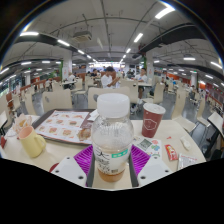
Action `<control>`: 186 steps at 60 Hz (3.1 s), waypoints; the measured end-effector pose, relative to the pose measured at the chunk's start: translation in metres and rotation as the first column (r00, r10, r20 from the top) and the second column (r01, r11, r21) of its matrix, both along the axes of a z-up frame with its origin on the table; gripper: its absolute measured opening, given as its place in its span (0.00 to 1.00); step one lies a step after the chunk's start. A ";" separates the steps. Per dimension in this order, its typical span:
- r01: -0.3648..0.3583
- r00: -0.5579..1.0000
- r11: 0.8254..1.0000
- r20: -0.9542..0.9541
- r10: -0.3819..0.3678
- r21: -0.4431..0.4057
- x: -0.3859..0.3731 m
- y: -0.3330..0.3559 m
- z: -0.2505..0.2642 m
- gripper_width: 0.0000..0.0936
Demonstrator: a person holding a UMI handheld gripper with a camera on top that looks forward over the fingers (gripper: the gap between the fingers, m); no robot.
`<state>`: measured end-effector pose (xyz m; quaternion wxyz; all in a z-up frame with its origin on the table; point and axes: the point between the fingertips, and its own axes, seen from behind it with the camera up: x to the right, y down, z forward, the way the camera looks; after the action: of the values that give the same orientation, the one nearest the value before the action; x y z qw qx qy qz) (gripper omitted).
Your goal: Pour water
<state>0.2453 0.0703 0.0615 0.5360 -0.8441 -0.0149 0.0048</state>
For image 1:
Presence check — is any ceiling air conditioner unit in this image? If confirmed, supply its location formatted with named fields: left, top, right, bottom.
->
left=72, top=30, right=93, bottom=43

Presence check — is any red sauce packet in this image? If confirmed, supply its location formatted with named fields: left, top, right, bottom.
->
left=164, top=144, right=179, bottom=162

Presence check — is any clear plastic packet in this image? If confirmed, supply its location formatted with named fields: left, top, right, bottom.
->
left=177, top=153, right=198, bottom=171

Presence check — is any small red white packet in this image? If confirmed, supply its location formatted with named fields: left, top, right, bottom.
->
left=0, top=135, right=8, bottom=149

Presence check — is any colourful printed flyer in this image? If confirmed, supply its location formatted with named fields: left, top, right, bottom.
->
left=133, top=134, right=162, bottom=158

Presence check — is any group of ceiling lights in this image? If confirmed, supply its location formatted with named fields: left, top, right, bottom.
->
left=0, top=6, right=224, bottom=88

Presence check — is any group of beige chairs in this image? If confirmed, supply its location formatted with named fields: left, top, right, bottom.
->
left=0, top=74, right=224, bottom=141

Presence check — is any red paper cup with lid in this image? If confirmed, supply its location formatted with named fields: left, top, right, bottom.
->
left=141, top=102, right=167, bottom=139

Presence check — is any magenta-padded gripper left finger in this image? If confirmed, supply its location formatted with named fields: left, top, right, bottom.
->
left=50, top=144, right=97, bottom=188

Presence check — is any dark brown food tray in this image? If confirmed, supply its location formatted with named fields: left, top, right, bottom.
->
left=32, top=108, right=98, bottom=146

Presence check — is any yellow mug pink inside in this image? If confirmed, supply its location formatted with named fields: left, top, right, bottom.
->
left=18, top=125, right=47, bottom=159

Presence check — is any clear tea bottle white cap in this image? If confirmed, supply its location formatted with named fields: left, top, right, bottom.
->
left=90, top=93, right=135, bottom=183

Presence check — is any white orange food wrapper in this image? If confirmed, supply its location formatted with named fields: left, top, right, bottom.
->
left=11, top=113, right=33, bottom=135

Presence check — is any person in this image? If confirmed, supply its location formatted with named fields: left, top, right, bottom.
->
left=134, top=67, right=149, bottom=100
left=66, top=72, right=77, bottom=89
left=100, top=66, right=122, bottom=89

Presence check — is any white neighbouring table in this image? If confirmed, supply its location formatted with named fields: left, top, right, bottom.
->
left=207, top=111, right=224, bottom=138

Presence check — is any white paper napkin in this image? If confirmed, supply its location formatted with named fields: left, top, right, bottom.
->
left=87, top=109, right=100, bottom=122

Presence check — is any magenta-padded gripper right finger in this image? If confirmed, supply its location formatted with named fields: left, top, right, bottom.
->
left=128, top=144, right=173, bottom=188

